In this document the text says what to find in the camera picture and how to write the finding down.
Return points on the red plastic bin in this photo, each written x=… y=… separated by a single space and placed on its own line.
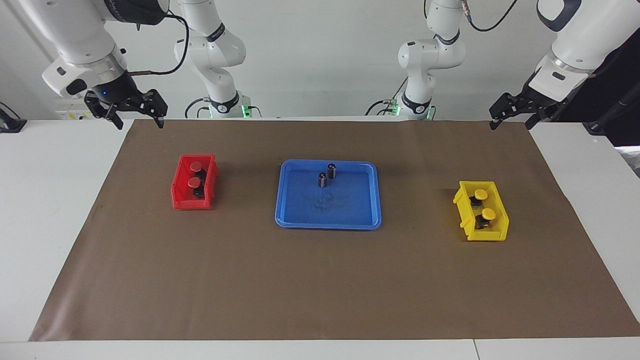
x=182 y=200

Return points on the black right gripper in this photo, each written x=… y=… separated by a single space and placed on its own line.
x=115 y=90

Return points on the yellow plastic bin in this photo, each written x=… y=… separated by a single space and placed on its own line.
x=492 y=232

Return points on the brown table mat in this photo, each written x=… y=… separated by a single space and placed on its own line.
x=250 y=280

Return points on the blue plastic tray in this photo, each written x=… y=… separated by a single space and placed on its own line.
x=350 y=210

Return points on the yellow push button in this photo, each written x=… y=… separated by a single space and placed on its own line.
x=481 y=194
x=488 y=214

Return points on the black cylindrical capacitor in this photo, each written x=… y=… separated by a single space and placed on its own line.
x=322 y=180
x=332 y=171

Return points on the black tripod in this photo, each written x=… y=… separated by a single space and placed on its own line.
x=597 y=127

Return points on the black curtain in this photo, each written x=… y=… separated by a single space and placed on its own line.
x=625 y=75

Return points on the red push button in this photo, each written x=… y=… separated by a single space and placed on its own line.
x=194 y=183
x=196 y=166

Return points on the white wall socket box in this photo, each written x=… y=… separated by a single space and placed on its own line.
x=70 y=115

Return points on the black stand foot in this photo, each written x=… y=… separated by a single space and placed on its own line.
x=10 y=125

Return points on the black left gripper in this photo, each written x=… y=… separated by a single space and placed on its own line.
x=537 y=97

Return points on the green lit base connector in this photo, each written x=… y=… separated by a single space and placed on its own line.
x=245 y=111
x=394 y=107

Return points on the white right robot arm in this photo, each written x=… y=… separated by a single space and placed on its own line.
x=75 y=30

